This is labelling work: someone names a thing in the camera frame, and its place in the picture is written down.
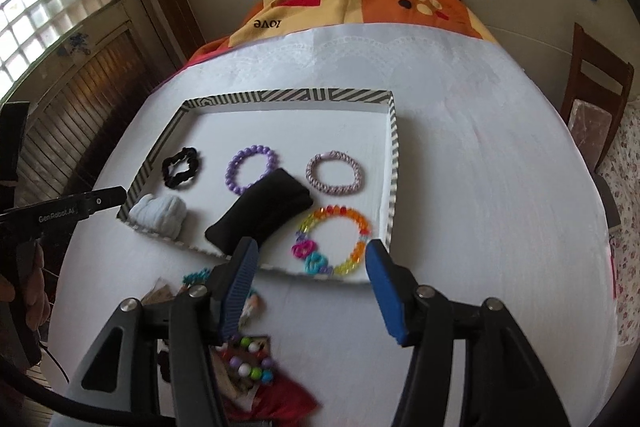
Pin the striped white cardboard tray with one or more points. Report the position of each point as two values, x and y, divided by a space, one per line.
290 126

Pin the operator left hand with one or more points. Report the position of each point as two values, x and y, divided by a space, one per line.
36 300

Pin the white knitted scrunchie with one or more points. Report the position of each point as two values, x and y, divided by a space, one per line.
163 215

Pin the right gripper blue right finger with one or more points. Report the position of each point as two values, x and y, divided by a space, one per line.
394 288

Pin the black rectangular pouch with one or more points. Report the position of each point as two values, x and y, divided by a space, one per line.
260 211

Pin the wooden chair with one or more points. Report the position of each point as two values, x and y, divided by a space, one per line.
591 111

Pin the red satin bow clip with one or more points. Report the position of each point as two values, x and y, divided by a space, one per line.
283 401

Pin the floral fabric bedding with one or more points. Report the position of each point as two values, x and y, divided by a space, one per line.
621 171

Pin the black velvet scrunchie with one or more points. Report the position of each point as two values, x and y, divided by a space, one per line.
180 168

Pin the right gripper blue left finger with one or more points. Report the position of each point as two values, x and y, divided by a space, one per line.
229 285

